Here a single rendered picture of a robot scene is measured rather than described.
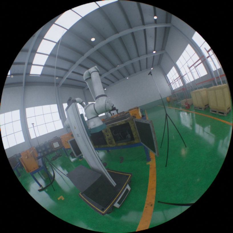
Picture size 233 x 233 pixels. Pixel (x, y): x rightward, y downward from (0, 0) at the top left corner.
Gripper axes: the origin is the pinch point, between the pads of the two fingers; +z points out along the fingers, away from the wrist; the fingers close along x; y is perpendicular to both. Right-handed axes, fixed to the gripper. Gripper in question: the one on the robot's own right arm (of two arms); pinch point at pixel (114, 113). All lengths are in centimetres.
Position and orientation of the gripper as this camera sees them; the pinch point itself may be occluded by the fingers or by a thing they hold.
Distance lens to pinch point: 136.1
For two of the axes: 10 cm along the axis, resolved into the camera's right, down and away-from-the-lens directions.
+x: 9.0, -1.9, -4.0
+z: 3.7, 8.1, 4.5
